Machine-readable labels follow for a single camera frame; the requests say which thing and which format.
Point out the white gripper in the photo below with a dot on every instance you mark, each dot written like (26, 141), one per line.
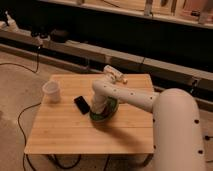
(98, 107)

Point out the green ceramic bowl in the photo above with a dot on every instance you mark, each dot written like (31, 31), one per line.
(110, 109)

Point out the black smartphone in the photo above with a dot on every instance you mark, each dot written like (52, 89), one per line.
(82, 105)

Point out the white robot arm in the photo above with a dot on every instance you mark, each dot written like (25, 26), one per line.
(177, 134)

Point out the translucent plastic cup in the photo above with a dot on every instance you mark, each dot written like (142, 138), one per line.
(52, 90)

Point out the dark device on ledge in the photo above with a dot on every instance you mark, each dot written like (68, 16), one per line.
(59, 36)

